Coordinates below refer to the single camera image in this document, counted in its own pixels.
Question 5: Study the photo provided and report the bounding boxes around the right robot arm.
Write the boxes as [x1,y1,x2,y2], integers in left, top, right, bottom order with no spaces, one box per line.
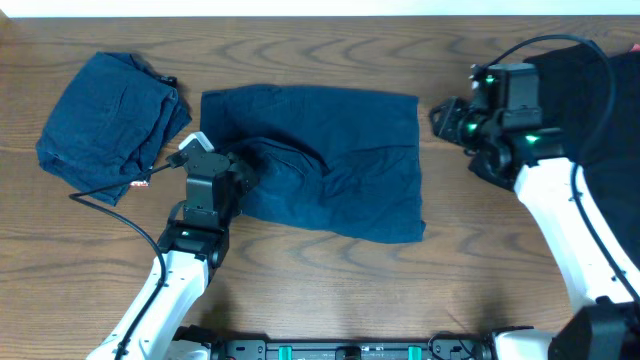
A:
[429,63,639,359]

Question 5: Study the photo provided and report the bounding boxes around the navy blue shorts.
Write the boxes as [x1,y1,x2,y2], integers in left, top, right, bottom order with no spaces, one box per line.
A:
[200,85,425,244]

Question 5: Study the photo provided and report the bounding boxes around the folded navy blue garment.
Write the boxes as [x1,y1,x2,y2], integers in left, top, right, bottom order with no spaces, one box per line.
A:
[35,52,191,206]

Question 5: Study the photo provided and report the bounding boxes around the black garment pile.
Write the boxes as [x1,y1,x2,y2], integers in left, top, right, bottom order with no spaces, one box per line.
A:
[524,45,639,265]

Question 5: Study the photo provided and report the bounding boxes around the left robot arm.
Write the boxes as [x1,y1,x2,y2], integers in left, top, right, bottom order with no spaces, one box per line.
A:
[88,145,258,359]

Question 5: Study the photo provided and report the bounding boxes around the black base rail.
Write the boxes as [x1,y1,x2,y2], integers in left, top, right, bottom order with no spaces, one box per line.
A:
[172,325,497,360]

